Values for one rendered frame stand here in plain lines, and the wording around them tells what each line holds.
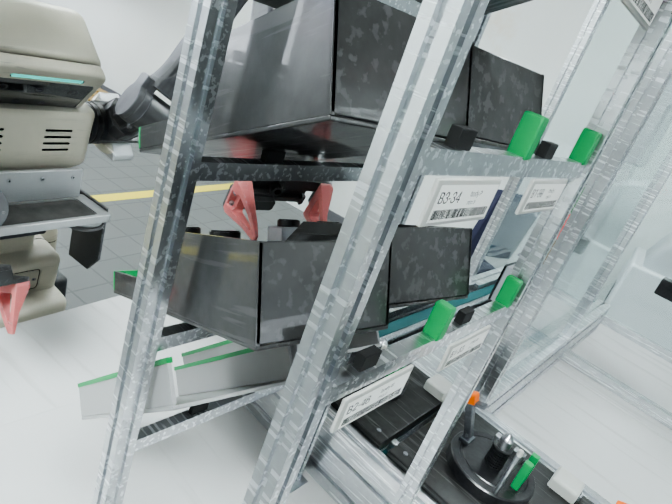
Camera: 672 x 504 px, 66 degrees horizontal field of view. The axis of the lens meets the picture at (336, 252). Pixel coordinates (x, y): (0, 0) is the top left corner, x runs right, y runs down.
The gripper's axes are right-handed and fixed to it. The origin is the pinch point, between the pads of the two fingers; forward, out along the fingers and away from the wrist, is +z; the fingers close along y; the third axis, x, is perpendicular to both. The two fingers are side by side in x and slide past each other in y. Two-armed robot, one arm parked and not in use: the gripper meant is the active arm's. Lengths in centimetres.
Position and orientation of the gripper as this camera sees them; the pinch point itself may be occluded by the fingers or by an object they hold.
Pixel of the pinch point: (289, 235)
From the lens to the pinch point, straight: 68.7
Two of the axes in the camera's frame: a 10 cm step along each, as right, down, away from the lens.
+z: 2.7, 8.4, -4.8
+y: 8.7, 0.1, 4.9
